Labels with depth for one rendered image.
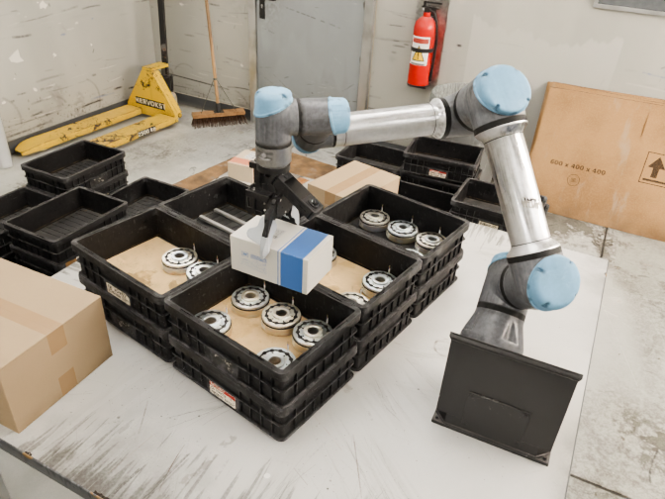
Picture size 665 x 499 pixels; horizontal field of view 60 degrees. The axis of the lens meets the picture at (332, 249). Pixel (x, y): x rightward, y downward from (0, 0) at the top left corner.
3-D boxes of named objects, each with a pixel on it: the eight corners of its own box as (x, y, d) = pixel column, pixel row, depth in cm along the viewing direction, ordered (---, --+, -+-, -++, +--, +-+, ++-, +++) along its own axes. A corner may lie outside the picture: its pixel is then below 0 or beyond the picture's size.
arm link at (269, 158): (298, 141, 121) (277, 153, 115) (298, 161, 123) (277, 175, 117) (267, 134, 124) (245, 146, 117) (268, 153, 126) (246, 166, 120)
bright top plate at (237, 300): (276, 297, 156) (276, 295, 156) (250, 315, 149) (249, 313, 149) (250, 282, 161) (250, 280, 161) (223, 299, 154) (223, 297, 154)
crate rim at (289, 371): (363, 317, 143) (363, 310, 142) (282, 384, 122) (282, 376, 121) (247, 257, 163) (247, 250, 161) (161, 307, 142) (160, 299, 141)
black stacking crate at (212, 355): (359, 347, 148) (362, 312, 142) (282, 415, 128) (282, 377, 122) (248, 285, 168) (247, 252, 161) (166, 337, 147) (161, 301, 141)
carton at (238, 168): (245, 164, 265) (245, 149, 261) (269, 169, 261) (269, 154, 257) (228, 177, 252) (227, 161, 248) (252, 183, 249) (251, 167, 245)
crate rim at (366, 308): (424, 266, 164) (425, 259, 162) (363, 317, 143) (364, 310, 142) (315, 219, 183) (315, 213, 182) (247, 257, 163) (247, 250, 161)
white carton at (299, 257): (332, 268, 136) (333, 236, 131) (307, 294, 127) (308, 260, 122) (259, 245, 143) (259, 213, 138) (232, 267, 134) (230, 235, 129)
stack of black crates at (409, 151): (474, 220, 348) (490, 149, 323) (458, 245, 322) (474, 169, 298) (409, 202, 363) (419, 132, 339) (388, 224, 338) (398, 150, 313)
